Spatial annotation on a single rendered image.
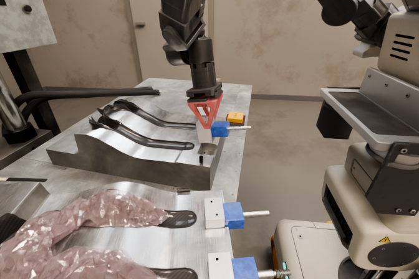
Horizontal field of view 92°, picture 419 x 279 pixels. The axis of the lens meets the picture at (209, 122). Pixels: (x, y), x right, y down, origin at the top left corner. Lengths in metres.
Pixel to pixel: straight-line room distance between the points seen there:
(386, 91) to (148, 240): 0.55
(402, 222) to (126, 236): 0.54
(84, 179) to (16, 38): 0.69
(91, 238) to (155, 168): 0.22
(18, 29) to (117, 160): 0.76
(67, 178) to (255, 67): 2.71
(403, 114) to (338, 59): 2.84
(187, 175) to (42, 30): 0.96
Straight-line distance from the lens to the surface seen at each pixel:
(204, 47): 0.46
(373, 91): 0.59
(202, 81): 0.47
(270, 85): 3.17
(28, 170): 0.83
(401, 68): 0.58
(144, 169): 0.59
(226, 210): 0.45
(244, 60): 3.03
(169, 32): 0.43
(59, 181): 0.73
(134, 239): 0.42
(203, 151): 0.59
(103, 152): 0.62
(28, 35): 1.21
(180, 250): 0.42
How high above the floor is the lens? 1.23
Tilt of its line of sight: 30 degrees down
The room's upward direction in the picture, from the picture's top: straight up
